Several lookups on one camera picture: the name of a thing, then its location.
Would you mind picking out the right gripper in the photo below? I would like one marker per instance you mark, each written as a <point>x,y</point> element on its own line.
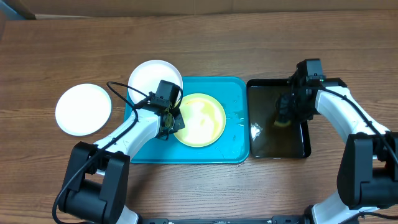
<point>285,109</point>

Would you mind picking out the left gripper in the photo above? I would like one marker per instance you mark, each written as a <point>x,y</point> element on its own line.
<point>180,122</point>

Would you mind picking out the green yellow sponge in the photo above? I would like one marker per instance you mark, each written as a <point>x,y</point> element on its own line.
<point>282,124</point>

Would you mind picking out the yellow plate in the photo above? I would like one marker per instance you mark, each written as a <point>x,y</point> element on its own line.
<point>204,119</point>

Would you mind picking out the white plate with stain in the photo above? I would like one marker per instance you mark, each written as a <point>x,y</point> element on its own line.
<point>83,109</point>

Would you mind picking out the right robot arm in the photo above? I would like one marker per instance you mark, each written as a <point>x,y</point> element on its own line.
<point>367,177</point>

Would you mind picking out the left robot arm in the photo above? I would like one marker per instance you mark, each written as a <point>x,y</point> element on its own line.
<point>94,188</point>

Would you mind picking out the black water tray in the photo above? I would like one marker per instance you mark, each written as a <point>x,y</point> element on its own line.
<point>266,139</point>

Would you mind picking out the teal plastic tray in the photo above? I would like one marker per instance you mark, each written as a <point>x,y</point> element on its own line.
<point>233,145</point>

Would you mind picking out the white plate upper left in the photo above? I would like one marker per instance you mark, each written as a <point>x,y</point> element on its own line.
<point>147,76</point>

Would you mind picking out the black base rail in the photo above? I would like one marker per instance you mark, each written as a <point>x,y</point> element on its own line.
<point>278,219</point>

